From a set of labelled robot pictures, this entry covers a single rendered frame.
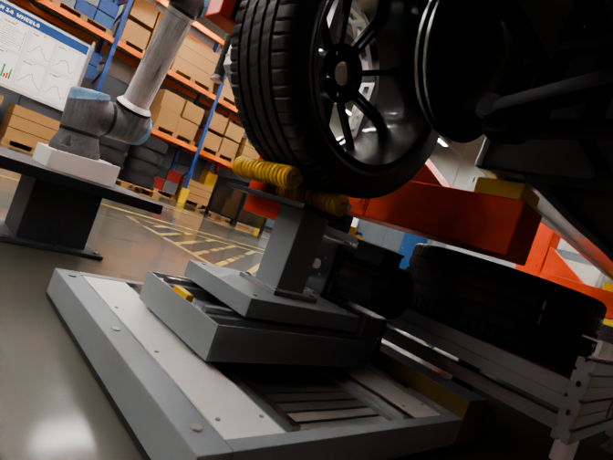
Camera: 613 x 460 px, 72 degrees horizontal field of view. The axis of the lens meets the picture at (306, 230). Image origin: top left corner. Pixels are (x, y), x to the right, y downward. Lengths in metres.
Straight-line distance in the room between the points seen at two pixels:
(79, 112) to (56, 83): 5.27
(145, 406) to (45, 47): 6.70
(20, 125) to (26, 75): 3.50
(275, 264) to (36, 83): 6.29
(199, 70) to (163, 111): 1.43
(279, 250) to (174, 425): 0.57
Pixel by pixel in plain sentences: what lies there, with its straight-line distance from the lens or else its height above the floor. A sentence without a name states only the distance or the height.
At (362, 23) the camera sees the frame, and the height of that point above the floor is 1.08.
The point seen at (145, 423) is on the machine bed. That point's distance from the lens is 0.75.
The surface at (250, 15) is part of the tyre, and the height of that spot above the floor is 0.82.
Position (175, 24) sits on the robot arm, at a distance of 1.98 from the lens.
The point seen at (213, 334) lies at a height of 0.15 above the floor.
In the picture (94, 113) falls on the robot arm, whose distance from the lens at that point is 1.97.
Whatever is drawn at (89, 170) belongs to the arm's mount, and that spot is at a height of 0.34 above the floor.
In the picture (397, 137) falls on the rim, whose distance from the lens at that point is 1.34.
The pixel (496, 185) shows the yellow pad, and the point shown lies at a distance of 1.36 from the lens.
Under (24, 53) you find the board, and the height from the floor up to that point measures 1.37.
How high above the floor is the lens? 0.40
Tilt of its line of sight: level
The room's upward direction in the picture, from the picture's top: 20 degrees clockwise
